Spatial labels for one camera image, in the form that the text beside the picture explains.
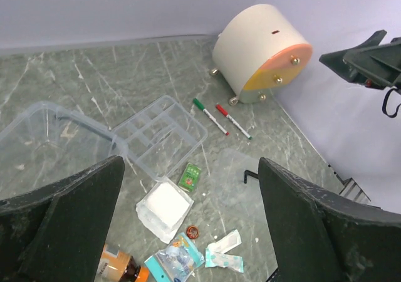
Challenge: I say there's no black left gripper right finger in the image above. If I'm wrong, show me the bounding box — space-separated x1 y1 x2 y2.
258 158 400 281

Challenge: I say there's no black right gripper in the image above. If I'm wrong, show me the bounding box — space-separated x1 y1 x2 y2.
319 29 400 90

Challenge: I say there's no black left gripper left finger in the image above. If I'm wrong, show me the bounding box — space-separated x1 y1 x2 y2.
1 156 125 281

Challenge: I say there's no brown orange medicine bottle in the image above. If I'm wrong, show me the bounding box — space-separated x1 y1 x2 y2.
96 244 150 282

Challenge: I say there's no clear plastic medicine box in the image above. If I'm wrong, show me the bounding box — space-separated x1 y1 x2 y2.
1 102 127 199

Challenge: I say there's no white gauze pad packet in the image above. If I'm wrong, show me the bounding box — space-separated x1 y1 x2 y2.
136 178 194 244

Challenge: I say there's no teal blister pack bag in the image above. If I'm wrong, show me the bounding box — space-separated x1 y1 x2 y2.
145 232 205 282

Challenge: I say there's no small green medicine box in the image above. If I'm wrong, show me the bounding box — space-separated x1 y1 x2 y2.
178 163 201 192

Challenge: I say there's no cream round drawer cabinet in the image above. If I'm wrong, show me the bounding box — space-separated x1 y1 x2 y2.
211 4 313 106

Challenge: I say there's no white bandage wrapper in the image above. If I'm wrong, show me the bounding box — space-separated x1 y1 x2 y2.
207 229 242 254

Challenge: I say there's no teal dotted bandage packet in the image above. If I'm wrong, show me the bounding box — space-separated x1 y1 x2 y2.
205 249 244 273

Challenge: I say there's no red capped marker pen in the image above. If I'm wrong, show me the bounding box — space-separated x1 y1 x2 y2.
216 104 253 140

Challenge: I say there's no small copper round tin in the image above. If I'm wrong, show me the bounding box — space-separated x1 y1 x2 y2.
185 225 199 239

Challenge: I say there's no green capped marker pen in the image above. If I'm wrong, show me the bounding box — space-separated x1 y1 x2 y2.
193 98 229 136

